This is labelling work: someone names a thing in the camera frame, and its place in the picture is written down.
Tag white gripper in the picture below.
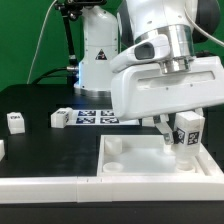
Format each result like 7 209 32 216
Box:
110 34 224 145

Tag white square tabletop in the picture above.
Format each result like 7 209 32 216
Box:
96 134 208 177

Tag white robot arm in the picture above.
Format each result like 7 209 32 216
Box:
76 0 224 120

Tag white L-shaped fence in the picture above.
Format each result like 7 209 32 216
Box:
0 148 224 204

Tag white sheet with tags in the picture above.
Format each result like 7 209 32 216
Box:
68 109 139 126

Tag white block at left edge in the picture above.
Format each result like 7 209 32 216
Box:
0 140 5 162

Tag black cables at base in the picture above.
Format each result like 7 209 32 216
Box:
31 66 80 85

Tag white cable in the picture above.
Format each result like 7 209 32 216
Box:
26 0 58 85

